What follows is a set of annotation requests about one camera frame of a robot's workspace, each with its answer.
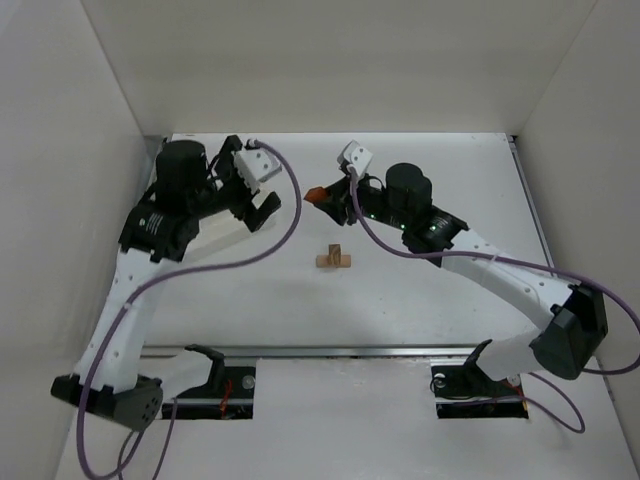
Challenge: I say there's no orange triangular wood block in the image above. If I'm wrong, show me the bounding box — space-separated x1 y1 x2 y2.
304 187 329 205

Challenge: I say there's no white plastic tray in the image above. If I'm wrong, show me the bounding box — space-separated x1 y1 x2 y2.
183 212 281 263

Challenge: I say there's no dark striped wood block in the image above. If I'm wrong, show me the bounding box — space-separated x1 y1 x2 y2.
326 244 342 267

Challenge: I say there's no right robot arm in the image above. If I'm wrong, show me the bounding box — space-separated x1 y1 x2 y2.
305 163 608 382

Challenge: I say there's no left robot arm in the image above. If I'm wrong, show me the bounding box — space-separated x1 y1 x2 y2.
50 135 282 432

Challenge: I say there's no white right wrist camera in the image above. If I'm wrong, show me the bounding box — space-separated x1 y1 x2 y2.
337 140 373 178

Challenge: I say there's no left aluminium rail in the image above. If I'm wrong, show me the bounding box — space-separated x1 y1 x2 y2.
135 135 168 199

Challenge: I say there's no aluminium rail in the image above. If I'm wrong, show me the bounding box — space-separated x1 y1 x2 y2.
142 342 581 360
506 134 555 267
135 135 168 199

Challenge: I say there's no right aluminium rail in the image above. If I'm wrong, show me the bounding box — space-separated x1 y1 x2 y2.
506 134 555 267

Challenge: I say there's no front aluminium rail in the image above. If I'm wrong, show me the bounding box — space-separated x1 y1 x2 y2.
142 342 581 360

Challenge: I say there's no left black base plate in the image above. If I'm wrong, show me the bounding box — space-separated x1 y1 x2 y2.
178 363 257 412

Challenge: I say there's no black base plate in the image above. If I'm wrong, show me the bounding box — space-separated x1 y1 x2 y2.
431 365 523 407
178 363 257 412

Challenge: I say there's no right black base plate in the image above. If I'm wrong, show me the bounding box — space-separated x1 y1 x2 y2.
431 365 523 407

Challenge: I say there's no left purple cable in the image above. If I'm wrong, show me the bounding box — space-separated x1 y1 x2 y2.
77 140 303 480

